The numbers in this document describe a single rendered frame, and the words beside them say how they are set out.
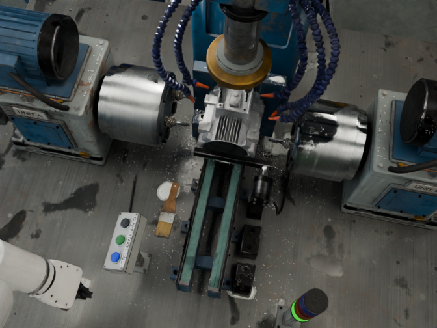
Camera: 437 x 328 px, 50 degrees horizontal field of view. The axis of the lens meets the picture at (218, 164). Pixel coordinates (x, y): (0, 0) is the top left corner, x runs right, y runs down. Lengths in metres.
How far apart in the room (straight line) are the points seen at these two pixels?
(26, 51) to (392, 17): 2.51
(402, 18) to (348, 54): 1.38
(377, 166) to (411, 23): 2.09
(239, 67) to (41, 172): 0.88
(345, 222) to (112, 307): 0.84
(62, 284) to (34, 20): 0.71
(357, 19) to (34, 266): 2.68
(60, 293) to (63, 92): 0.61
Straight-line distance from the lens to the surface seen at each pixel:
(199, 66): 1.53
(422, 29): 3.42
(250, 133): 1.49
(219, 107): 1.45
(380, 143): 1.47
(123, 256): 1.37
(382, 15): 3.40
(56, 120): 1.55
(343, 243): 1.71
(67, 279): 1.21
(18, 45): 1.43
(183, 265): 1.50
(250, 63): 1.28
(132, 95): 1.47
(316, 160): 1.46
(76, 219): 1.72
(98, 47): 1.59
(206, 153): 1.50
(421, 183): 1.47
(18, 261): 1.08
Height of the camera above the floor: 2.39
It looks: 66 degrees down
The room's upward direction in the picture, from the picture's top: 4 degrees clockwise
